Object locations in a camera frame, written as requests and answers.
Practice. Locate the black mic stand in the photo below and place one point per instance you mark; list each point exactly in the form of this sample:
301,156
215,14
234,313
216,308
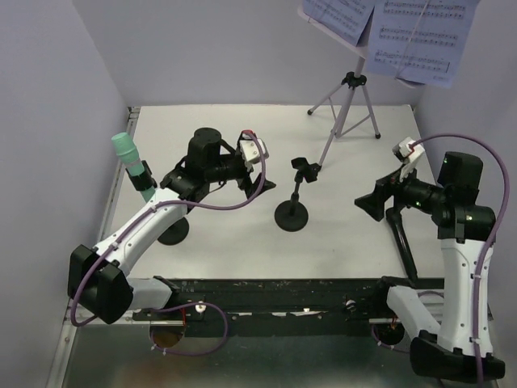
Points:
142,180
291,215

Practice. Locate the black microphone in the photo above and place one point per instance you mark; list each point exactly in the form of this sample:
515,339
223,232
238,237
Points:
405,254

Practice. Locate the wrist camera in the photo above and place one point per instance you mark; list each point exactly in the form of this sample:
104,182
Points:
252,148
408,152

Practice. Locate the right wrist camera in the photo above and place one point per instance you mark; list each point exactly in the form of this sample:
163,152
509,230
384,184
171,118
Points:
408,152

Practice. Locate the white music stand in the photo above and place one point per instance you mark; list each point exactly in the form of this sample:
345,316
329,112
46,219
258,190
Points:
353,80

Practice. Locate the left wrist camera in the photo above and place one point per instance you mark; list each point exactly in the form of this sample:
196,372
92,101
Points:
252,148

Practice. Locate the aluminium frame rail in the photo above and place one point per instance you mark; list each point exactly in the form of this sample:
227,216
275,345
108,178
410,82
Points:
68,331

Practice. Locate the black mounting rail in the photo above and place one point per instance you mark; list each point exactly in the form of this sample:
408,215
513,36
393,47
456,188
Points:
264,308

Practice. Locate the green microphone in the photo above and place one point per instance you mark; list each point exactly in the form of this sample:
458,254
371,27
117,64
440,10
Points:
125,148

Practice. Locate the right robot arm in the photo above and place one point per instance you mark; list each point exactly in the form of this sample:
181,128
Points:
458,347

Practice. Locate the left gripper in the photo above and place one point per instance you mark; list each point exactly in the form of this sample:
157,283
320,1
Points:
245,182

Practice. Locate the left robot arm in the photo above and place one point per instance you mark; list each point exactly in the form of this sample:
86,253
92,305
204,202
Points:
99,278

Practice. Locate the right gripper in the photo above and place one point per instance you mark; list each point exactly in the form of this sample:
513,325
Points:
375,201

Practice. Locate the right sheet music page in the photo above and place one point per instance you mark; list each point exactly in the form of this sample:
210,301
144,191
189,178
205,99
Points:
419,42

